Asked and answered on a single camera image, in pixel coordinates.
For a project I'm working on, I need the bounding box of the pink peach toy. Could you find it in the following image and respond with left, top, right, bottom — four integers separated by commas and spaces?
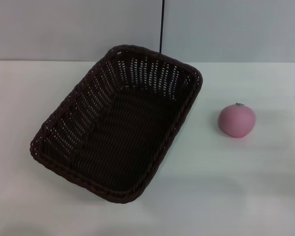
218, 102, 257, 138

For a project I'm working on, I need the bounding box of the thin black vertical cable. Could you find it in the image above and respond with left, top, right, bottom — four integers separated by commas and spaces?
158, 0, 166, 54

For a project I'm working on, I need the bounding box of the dark brown woven basket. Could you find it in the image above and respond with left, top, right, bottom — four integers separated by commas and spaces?
29, 44, 204, 205

